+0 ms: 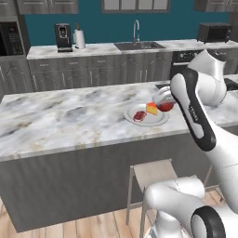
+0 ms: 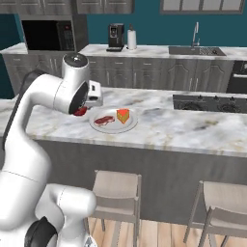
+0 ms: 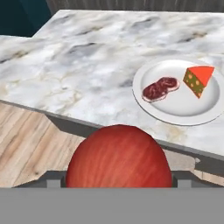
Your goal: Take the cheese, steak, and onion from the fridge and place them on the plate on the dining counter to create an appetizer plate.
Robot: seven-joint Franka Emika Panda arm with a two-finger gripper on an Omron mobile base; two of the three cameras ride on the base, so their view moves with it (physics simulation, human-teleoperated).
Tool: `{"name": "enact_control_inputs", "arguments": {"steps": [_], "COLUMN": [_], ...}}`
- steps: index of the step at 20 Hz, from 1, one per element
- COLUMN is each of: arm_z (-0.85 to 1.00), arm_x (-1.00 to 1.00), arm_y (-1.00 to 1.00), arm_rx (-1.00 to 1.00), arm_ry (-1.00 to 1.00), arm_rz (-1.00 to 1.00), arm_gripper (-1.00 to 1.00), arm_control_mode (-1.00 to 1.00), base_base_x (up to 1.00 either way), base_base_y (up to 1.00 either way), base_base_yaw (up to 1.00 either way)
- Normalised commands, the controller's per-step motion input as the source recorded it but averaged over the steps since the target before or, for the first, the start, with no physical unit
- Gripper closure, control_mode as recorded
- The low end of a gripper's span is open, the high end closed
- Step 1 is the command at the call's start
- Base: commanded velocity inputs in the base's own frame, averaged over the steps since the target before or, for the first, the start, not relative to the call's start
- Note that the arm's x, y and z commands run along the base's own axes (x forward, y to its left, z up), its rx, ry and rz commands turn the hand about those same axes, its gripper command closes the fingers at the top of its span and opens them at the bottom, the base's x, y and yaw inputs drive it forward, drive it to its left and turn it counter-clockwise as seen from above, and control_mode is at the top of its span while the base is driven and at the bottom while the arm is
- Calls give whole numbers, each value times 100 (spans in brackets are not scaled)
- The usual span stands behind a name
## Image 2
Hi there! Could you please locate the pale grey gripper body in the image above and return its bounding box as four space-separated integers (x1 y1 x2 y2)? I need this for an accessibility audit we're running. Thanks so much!
84 95 104 109

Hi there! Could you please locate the red onion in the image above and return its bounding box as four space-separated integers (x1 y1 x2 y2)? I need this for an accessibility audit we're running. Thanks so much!
72 106 89 117

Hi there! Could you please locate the red raw steak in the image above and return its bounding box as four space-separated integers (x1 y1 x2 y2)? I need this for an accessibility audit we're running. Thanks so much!
94 115 116 127

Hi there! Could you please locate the orange cheese wedge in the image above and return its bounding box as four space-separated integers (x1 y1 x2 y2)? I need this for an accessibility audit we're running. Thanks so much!
116 108 131 125

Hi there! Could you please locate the white round plate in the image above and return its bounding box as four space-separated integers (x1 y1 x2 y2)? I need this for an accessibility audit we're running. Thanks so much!
89 107 139 135

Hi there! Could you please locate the grey base cupboard run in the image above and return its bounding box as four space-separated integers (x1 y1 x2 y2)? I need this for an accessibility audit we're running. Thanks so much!
1 52 235 95

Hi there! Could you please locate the black coffee machine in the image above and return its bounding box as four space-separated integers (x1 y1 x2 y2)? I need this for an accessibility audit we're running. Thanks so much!
105 22 125 53

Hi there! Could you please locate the white paper towel roll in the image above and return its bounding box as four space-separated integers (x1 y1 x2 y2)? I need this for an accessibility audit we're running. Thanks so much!
126 23 138 51

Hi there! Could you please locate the black microwave oven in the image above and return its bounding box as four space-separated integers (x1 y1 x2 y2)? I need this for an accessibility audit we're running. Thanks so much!
20 19 77 52

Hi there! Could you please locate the grey kitchen island base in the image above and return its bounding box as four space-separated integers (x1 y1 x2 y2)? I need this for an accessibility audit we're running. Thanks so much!
30 138 247 227

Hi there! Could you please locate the grey sink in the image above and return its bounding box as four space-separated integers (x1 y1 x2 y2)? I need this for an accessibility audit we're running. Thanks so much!
168 45 228 58

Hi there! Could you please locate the black hob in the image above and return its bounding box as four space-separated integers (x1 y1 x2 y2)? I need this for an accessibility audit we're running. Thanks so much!
172 94 247 115

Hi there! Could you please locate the silver tap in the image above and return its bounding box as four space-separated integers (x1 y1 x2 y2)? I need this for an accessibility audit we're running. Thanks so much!
191 21 202 48

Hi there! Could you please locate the beige stool with grey frame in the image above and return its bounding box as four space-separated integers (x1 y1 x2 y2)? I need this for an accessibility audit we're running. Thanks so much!
84 170 143 247
182 179 247 247

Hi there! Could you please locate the grey wall cupboard run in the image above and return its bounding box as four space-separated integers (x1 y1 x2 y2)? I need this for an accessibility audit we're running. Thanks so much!
0 0 135 15

